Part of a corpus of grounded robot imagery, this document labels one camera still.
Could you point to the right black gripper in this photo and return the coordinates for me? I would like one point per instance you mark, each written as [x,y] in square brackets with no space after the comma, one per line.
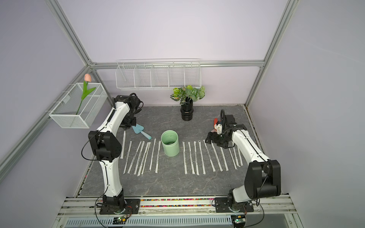
[215,135]

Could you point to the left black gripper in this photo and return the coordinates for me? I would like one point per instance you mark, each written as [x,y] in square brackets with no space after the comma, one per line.
[133,124]

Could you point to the seventeenth white straw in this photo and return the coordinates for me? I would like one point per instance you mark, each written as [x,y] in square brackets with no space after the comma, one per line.
[123,145]

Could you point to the twelfth white straw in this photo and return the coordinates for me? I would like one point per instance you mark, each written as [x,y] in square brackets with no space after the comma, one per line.
[152,155]

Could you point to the green cylindrical storage cup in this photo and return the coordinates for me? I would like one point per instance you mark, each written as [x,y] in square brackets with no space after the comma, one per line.
[170,142]

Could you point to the thirteenth white straw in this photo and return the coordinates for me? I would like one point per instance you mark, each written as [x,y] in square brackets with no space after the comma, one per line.
[143,160]

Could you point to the sixteenth white straw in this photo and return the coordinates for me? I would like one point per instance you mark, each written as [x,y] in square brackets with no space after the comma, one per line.
[128,153]

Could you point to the fifteenth white straw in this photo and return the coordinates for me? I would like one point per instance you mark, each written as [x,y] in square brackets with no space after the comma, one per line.
[133,159]

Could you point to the fourteenth white straw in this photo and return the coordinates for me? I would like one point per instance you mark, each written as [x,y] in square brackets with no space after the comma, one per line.
[139,157]

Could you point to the eleventh white straw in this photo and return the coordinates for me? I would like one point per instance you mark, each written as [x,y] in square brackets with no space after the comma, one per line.
[157,159]

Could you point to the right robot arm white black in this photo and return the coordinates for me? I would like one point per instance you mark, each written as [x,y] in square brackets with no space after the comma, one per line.
[263,177]

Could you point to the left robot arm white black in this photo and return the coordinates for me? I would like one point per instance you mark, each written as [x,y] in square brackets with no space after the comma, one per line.
[107,149]

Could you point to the teal garden trowel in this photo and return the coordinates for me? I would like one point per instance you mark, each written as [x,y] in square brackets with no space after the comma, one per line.
[138,129]

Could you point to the red work glove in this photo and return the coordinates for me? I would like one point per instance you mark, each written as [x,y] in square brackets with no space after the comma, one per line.
[214,125]

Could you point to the black vase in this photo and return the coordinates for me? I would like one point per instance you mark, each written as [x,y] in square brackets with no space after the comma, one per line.
[187,110]

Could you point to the green artificial plant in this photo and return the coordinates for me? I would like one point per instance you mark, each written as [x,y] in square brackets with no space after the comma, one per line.
[188,94]

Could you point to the pink artificial tulip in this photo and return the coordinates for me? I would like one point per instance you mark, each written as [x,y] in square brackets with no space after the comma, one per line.
[86,90]

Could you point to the white wire wall shelf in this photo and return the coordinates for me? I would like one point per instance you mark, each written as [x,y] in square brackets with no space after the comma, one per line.
[158,73]

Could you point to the white mesh wall basket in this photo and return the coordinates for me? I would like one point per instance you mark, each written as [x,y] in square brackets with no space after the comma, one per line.
[64,113]

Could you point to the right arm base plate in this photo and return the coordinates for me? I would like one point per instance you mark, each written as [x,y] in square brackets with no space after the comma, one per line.
[226,205]

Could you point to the white slotted cable duct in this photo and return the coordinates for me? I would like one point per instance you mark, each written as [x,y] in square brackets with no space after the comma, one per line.
[148,221]

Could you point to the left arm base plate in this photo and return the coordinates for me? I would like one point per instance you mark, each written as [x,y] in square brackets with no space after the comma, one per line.
[130,206]

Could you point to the aluminium frame struts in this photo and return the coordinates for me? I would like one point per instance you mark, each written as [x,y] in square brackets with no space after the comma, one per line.
[24,143]

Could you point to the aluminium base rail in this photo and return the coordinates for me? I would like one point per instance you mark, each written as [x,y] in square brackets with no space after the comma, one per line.
[176,206]

